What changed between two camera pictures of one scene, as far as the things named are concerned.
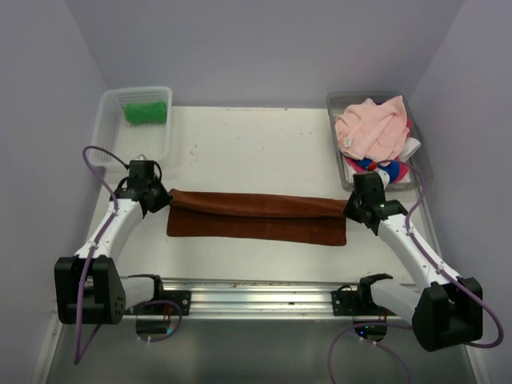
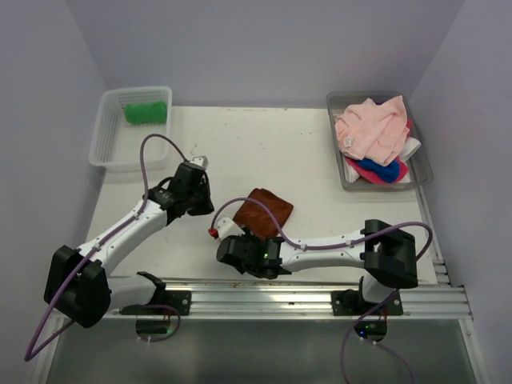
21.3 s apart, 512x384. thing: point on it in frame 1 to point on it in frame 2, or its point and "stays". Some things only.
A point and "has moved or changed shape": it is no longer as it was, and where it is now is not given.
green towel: x=154 y=112 stays
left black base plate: x=182 y=298 stays
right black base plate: x=356 y=303 stays
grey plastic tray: x=421 y=172 stays
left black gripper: x=164 y=198 to x=207 y=207
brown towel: x=254 y=218 has moved or changed shape
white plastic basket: x=131 y=121 stays
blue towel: x=392 y=168 stays
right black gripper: x=349 y=211 to x=249 y=238
